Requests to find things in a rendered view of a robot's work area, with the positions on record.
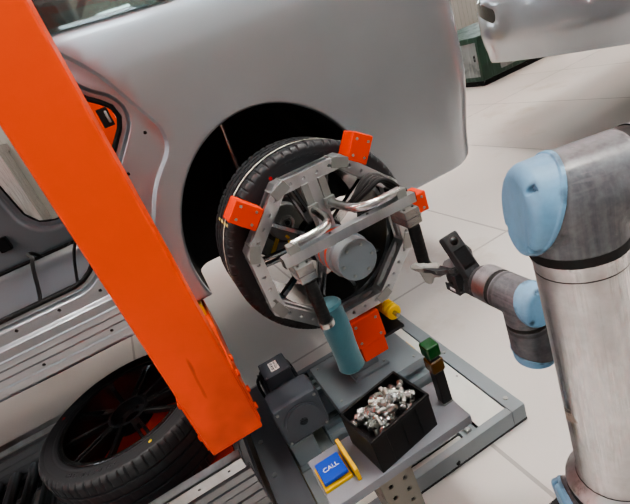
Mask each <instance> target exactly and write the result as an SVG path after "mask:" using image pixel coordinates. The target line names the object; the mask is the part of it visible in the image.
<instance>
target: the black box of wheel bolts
mask: <svg viewBox="0 0 630 504"><path fill-rule="evenodd" d="M339 416H340V417H341V418H342V421H343V423H344V425H345V427H346V430H347V432H348V434H349V436H350V439H351V441H352V443H353V444H354V445H355V446H356V447H357V448H358V449H359V450H360V451H361V452H362V453H363V454H364V455H365V456H366V457H367V458H368V459H369V460H370V461H371V462H372V463H374V464H375V465H376V466H377V467H378V468H379V469H380V470H381V471H382V472H383V473H384V472H386V471H387V470H388V469H389V468H390V467H391V466H392V465H393V464H394V463H396V462H397V461H398V460H399V459H400V458H401V457H402V456H403V455H404V454H405V453H407V452H408V451H409V450H410V449H411V448H412V447H413V446H414V445H415V444H416V443H418V442H419V441H420V440H421V439H422V438H423V437H424V436H425V435H426V434H428V433H429V432H430V431H431V430H432V429H433V428H434V427H435V426H436V425H437V421H436V418H435V415H434V412H433V409H432V406H431V403H430V400H429V394H428V393H427V392H425V391H424V390H422V389H421V388H419V387H417V386H416V385H414V384H413V383H411V382H410V381H408V380H407V379H405V378H404V377H402V376H401V375H399V374H397V373H396V372H394V371H392V372H391V373H390V374H388V375H387V376H386V377H385V378H383V379H382V380H381V381H380V382H378V383H377V384H376V385H375V386H373V387H372V388H371V389H370V390H368V391H367V392H366V393H365V394H363V395H362V396H361V397H360V398H358V399H357V400H356V401H355V402H353V403H352V404H351V405H350V406H349V407H347V408H346V409H345V410H344V411H342V412H341V413H340V414H339Z"/></svg>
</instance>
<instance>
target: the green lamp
mask: <svg viewBox="0 0 630 504"><path fill-rule="evenodd" d="M419 348H420V351H421V354H422V355H423V356H424V357H425V358H427V359H428V360H429V361H431V360H433V359H434V358H436V357H437V356H439V355H440V354H441V351H440V347H439V344H438V343H437V342H436V341H435V340H433V339H432V338H430V337H429V338H427V339H425V340H424V341H422V342H421V343H419Z"/></svg>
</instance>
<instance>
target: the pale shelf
mask: <svg viewBox="0 0 630 504"><path fill-rule="evenodd" d="M421 389H422V390H424V391H425V392H427V393H428V394H429V400H430V403H431V406H432V409H433V412H434V415H435V418H436V421H437V425H436V426H435V427H434V428H433V429H432V430H431V431H430V432H429V433H428V434H426V435H425V436H424V437H423V438H422V439H421V440H420V441H419V442H418V443H416V444H415V445H414V446H413V447H412V448H411V449H410V450H409V451H408V452H407V453H405V454H404V455H403V456H402V457H401V458H400V459H399V460H398V461H397V462H396V463H394V464H393V465H392V466H391V467H390V468H389V469H388V470H387V471H386V472H384V473H383V472H382V471H381V470H380V469H379V468H378V467H377V466H376V465H375V464H374V463H372V462H371V461H370V460H369V459H368V458H367V457H366V456H365V455H364V454H363V453H362V452H361V451H360V450H359V449H358V448H357V447H356V446H355V445H354V444H353V443H352V441H351V439H350V436H347V437H346V438H344V439H343V440H341V441H340V443H341V444H342V446H343V447H344V449H345V450H346V452H347V453H348V455H349V456H350V458H351V459H352V461H353V462H354V464H355V465H356V467H357V468H358V470H359V473H360V475H361V477H362V479H361V480H360V481H359V480H358V478H357V477H356V475H355V474H354V472H353V471H352V469H351V468H350V466H349V464H348V463H347V461H346V460H345V458H344V457H343V455H342V454H341V452H340V450H339V449H338V446H337V444H335V445H333V446H332V447H330V448H329V449H327V450H326V451H324V452H323V453H321V454H319V455H318V456H316V457H315V458H313V459H312V460H310V461H309V462H308V464H309V466H310V468H311V469H312V471H313V473H314V475H315V477H316V479H317V481H318V483H319V485H320V486H321V488H322V490H323V492H324V494H325V496H326V498H327V500H328V502H329V503H330V504H356V503H357V502H359V501H360V500H362V499H363V498H365V497H366V496H367V495H369V494H370V493H372V492H373V491H375V490H376V489H378V488H379V487H380V486H382V485H383V484H385V483H386V482H388V481H389V480H391V479H392V478H393V477H395V476H396V475H398V474H399V473H401V472H402V471H403V470H405V469H406V468H408V467H409V466H411V465H412V464H414V463H415V462H416V461H418V460H419V459H421V458H422V457H424V456H425V455H427V454H428V453H429V452H431V451H432V450H434V449H435V448H437V447H438V446H440V445H441V444H442V443H444V442H445V441H447V440H448V439H450V438H451V437H453V436H454V435H455V434H457V433H458V432H460V431H461V430H463V429H464V428H466V427H467V426H468V425H470V424H471V423H472V419H471V415H470V414H469V413H467V412H466V411H465V410H464V409H463V408H462V407H460V406H459V405H458V404H457V403H456V402H455V401H454V400H453V401H452V402H450V403H449V404H447V405H446V406H443V405H442V404H441V403H440V402H439V401H438V400H437V398H438V397H437V394H436V391H435V388H434V385H433V382H431V383H429V384H427V385H426V386H424V387H423V388H421ZM335 452H337V453H338V454H340V455H341V457H342V458H343V460H344V461H345V463H346V464H347V466H348V468H349V469H350V471H351V472H352V474H353V477H352V478H351V479H349V480H348V481H346V482H345V483H343V484H342V485H340V486H339V487H337V488H336V489H334V490H333V491H331V492H330V493H328V494H327V493H326V491H325V490H324V488H323V486H322V484H321V482H320V480H319V478H318V476H317V475H316V473H315V471H314V470H315V465H316V464H318V463H319V462H321V461H322V460H324V459H325V458H327V457H328V456H330V455H332V454H333V453H335Z"/></svg>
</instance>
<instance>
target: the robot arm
mask: <svg viewBox="0 0 630 504"><path fill-rule="evenodd" d="M501 196H502V210H503V216H504V221H505V224H506V225H507V227H508V234H509V236H510V239H511V241H512V243H513V245H514V246H515V248H516V249H517V250H518V251H519V252H520V253H521V254H523V255H525V256H529V258H530V260H531V261H532V263H533V268H534V272H535V277H536V280H531V279H528V278H526V277H523V276H521V275H518V274H516V273H513V272H511V271H508V270H506V269H503V268H501V267H498V266H496V265H493V264H487V265H482V266H480V265H479V264H478V262H477V261H476V259H475V258H474V256H473V253H472V250H471V248H470V247H469V246H467V245H466V244H465V243H464V242H463V240H462V239H461V237H460V236H459V234H458V233H457V231H453V232H451V233H449V234H448V235H446V236H445V237H443V238H441V239H440V240H439V243H440V244H441V246H442V247H443V249H444V250H445V252H446V253H447V255H448V256H449V259H447V260H445V261H444V262H443V266H441V265H439V264H438V263H437V262H433V263H428V264H427V263H414V264H413V265H411V266H410V268H411V269H412V270H414V271H417V272H419V273H420V274H421V276H422V277H423V279H424V281H425V282H426V283H427V284H432V283H433V282H434V278H436V277H442V276H443V275H446V277H447V280H448V281H449V282H445V284H446V287H447V289H448V290H450V291H452V292H453V293H455V294H457V295H459V296H461V295H463V294H464V293H467V294H469V295H471V296H473V297H475V298H477V299H478V300H480V301H482V302H484V303H486V304H488V305H490V306H492V307H494V308H496V309H498V310H500V311H501V312H502V313H503V316H504V320H505V324H506V328H507V332H508V336H509V340H510V348H511V350H512V352H513V355H514V358H515V359H516V361H517V362H518V363H520V364H521V365H523V366H525V367H527V368H531V369H544V368H548V367H550V366H552V365H553V364H555V369H556V374H557V378H558V383H559V387H560V392H561V397H562V401H563V406H564V411H565V415H566V420H567V424H568V429H569V433H570V438H571V443H572V447H573V451H572V452H571V453H570V454H569V456H568V458H567V461H566V465H565V475H558V476H557V477H555V478H553V479H552V480H551V484H552V487H553V490H554V492H555V495H556V497H557V499H558V502H559V504H630V122H627V123H624V124H621V125H619V126H617V127H615V128H612V129H608V130H606V131H603V132H600V133H597V134H594V135H592V136H589V137H586V138H583V139H580V140H577V141H575V142H572V143H569V144H566V145H563V146H560V147H558V148H555V149H552V150H544V151H541V152H539V153H537V154H536V155H535V156H533V157H531V158H528V159H526V160H523V161H521V162H518V163H516V164H515V165H513V166H512V167H511V168H510V169H509V170H508V172H507V173H506V176H505V178H504V180H503V185H502V195H501ZM450 287H452V288H454V289H455V291H456V292H455V291H453V290H452V289H450Z"/></svg>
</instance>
